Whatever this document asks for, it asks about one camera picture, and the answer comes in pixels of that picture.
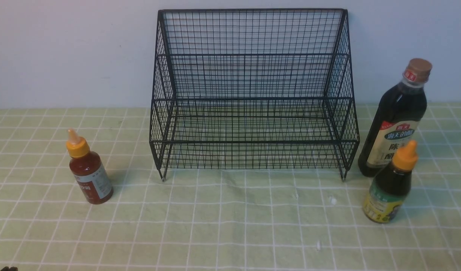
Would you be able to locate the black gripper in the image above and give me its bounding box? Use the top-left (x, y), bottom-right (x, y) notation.
top-left (0, 266), bottom-right (18, 271)

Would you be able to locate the red sauce bottle yellow cap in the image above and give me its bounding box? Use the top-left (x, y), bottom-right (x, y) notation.
top-left (66, 129), bottom-right (114, 205)

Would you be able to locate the small dark bottle orange cap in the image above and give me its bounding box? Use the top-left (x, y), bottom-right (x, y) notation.
top-left (362, 140), bottom-right (419, 224)

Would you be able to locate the tall dark vinegar bottle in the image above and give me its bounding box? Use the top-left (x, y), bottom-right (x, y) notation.
top-left (358, 58), bottom-right (433, 177)

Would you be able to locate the green checkered tablecloth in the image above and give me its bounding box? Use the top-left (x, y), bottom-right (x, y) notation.
top-left (0, 103), bottom-right (461, 271)

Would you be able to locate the black wire mesh shelf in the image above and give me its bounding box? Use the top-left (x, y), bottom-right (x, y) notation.
top-left (149, 8), bottom-right (360, 181)

